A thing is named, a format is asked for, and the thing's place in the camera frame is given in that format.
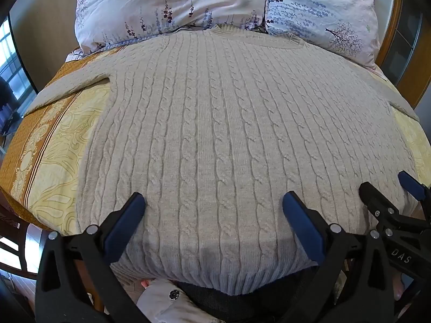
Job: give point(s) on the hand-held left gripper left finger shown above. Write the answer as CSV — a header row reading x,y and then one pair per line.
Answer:
x,y
129,217

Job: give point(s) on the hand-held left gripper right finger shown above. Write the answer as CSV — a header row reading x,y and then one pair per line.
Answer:
x,y
299,218

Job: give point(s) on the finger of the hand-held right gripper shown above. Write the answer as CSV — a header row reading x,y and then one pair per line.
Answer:
x,y
412,185
375,200

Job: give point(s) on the person's right hand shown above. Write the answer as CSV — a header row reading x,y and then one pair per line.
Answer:
x,y
398,286

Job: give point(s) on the person's dark pants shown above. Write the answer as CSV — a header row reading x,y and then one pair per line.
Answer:
x,y
256,296

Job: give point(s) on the person's white jacket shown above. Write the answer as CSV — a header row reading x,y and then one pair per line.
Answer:
x,y
168,304

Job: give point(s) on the yellow patterned bedsheet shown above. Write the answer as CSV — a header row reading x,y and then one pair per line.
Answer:
x,y
50,161

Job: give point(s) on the dark wooden chair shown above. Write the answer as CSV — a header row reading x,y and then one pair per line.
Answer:
x,y
16,242

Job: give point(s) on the window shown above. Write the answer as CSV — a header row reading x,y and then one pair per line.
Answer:
x,y
11,64

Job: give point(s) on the floral pillow with tree print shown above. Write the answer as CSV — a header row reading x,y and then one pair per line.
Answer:
x,y
323,10

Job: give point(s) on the floral pillow with purple sprigs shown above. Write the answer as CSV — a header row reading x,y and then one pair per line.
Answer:
x,y
161,3

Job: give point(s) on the wooden headboard frame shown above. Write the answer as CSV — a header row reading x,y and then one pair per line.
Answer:
x,y
399,37

